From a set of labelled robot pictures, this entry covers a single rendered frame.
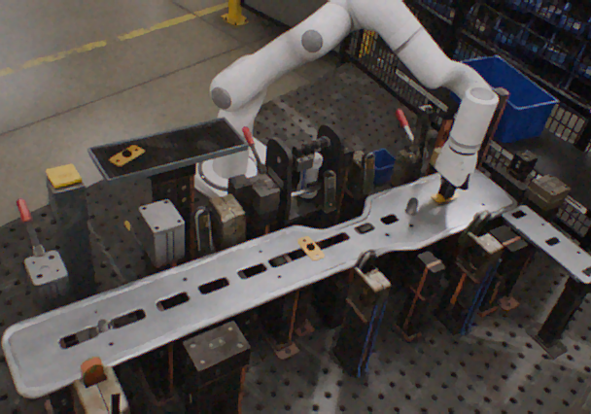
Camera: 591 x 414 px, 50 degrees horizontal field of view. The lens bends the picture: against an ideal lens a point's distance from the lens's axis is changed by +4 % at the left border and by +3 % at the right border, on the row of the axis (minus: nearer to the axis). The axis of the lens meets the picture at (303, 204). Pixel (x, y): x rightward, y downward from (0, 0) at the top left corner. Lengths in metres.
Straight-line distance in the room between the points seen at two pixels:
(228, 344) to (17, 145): 2.50
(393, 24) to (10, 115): 2.70
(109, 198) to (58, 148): 1.46
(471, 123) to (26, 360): 1.15
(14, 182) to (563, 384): 2.60
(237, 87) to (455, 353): 0.99
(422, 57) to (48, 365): 1.09
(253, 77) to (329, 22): 0.32
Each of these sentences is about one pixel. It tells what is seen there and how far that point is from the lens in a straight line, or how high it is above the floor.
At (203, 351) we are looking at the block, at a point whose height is 1.03.
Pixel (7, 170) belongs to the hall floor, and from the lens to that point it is 3.50.
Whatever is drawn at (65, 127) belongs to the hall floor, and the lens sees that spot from 3.76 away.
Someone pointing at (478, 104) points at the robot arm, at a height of 1.34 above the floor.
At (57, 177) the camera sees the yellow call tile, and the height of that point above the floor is 1.16.
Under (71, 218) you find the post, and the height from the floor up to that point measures 1.05.
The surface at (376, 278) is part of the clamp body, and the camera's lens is 1.49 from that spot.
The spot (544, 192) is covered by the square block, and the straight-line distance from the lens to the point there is 1.92.
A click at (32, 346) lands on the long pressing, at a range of 1.43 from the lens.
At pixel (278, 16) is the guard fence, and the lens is 4.61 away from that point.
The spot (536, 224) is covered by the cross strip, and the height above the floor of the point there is 1.00.
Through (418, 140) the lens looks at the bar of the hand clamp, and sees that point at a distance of 1.84.
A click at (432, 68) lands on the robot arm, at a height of 1.39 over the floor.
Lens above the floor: 2.12
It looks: 41 degrees down
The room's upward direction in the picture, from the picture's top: 9 degrees clockwise
